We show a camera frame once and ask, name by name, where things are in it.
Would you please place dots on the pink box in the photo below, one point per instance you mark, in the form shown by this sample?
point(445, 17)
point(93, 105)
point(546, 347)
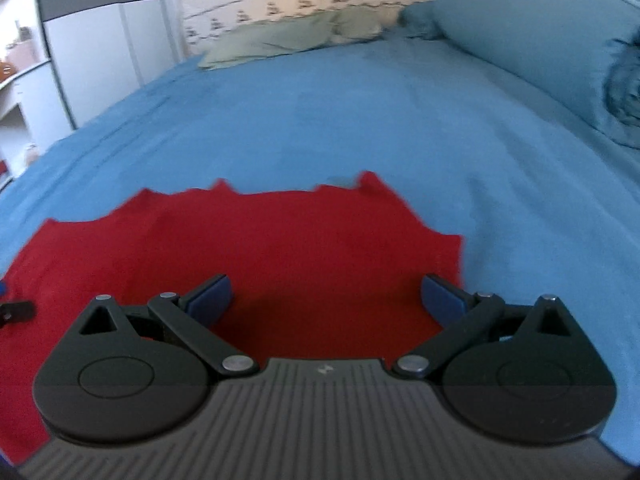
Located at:
point(22, 52)

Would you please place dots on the white shelf unit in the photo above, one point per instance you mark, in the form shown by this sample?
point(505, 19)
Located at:
point(20, 100)

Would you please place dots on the red knit sweater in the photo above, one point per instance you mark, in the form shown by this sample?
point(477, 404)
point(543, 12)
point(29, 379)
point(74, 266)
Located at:
point(280, 240)

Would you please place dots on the small green pillow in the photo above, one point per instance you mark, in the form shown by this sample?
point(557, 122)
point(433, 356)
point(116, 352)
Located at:
point(357, 22)

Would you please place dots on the large green pillow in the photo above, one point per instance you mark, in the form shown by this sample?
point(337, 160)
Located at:
point(265, 40)

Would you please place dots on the white wardrobe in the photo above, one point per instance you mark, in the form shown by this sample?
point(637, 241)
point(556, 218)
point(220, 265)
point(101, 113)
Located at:
point(100, 40)

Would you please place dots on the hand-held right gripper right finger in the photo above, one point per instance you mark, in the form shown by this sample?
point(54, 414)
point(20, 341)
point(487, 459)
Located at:
point(442, 300)

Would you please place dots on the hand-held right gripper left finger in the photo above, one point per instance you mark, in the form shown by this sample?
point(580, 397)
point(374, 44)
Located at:
point(210, 300)

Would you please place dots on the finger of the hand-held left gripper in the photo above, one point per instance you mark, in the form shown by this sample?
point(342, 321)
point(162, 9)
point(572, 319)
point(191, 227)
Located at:
point(17, 311)

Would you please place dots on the folded blue duvet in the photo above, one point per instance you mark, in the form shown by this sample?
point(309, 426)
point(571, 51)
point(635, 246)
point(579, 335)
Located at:
point(525, 40)

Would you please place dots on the blue bed sheet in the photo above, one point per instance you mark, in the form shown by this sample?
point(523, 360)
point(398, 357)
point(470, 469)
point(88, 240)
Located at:
point(350, 115)

